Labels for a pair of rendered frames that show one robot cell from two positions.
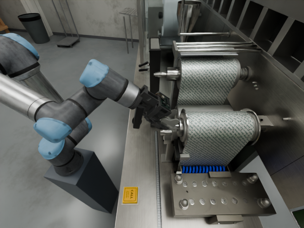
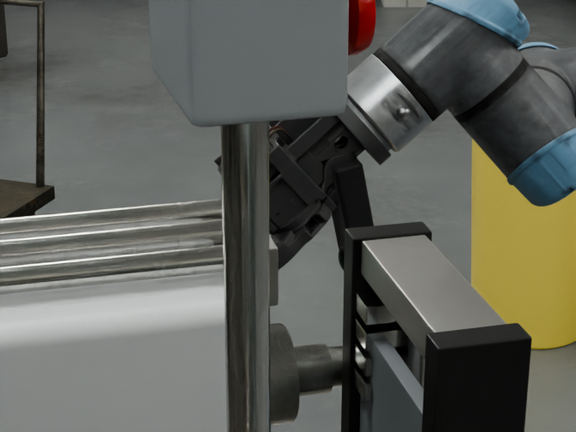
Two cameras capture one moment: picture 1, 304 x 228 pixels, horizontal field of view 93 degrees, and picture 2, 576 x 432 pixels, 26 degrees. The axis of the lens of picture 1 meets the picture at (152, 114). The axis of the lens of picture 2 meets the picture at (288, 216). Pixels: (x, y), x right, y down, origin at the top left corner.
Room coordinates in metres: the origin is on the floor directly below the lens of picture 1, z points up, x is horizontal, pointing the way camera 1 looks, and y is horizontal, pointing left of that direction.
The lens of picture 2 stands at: (1.29, -0.23, 1.72)
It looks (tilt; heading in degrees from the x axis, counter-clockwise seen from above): 22 degrees down; 166
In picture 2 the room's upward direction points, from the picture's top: straight up
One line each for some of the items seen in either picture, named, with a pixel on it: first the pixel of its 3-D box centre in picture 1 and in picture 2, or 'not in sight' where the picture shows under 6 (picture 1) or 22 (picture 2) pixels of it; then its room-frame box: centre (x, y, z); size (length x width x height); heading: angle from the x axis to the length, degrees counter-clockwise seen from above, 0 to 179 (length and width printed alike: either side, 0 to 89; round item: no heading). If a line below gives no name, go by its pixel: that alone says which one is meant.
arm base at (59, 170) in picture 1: (66, 159); not in sight; (0.36, 0.48, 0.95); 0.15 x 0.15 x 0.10
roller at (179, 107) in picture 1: (201, 116); not in sight; (0.47, -0.25, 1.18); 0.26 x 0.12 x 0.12; 91
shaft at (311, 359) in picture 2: (160, 74); (332, 366); (0.60, -0.04, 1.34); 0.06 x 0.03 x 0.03; 91
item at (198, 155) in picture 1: (207, 156); not in sight; (0.29, -0.25, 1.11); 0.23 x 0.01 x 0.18; 91
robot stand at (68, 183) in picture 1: (93, 187); not in sight; (0.36, 0.48, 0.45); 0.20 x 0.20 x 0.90; 77
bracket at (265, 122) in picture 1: (262, 121); not in sight; (0.36, -0.42, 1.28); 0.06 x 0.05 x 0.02; 91
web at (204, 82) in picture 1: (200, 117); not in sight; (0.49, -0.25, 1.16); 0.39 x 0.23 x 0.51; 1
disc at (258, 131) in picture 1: (246, 126); not in sight; (0.36, -0.38, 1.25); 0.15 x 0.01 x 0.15; 1
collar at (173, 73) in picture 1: (173, 74); (242, 377); (0.60, -0.10, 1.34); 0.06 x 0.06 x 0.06; 1
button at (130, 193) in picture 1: (130, 195); not in sight; (0.19, 0.11, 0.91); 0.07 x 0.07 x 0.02; 1
